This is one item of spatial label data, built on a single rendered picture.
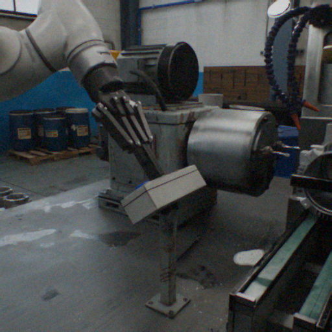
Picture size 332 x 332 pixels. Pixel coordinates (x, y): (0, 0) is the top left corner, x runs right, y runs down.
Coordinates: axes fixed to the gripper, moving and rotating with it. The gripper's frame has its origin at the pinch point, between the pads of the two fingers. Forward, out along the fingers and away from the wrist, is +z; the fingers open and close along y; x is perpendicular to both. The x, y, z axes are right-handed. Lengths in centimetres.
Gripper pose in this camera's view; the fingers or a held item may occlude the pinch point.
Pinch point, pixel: (148, 162)
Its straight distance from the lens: 68.7
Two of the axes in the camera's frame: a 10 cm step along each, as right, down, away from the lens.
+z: 5.0, 8.5, -1.4
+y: 5.8, -2.1, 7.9
